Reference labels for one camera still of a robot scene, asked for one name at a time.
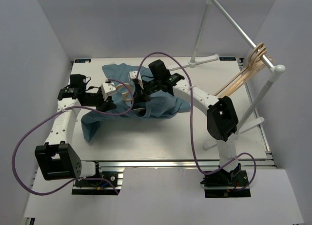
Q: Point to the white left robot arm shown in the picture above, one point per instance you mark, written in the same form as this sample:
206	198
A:
56	157

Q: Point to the white clothes rack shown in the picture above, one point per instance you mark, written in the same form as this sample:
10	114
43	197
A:
227	76

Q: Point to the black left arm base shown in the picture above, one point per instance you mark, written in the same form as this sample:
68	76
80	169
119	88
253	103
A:
106	181

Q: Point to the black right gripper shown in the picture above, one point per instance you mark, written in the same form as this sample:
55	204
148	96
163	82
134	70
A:
141	93

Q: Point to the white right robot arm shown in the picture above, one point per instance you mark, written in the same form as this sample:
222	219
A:
221	116

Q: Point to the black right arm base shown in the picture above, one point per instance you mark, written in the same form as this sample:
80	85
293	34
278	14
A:
215	186

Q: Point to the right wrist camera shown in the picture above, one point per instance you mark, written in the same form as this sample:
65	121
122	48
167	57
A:
174	79

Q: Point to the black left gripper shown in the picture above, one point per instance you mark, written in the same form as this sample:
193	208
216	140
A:
105	104

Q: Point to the blue t shirt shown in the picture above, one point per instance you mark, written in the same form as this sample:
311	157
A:
161	106

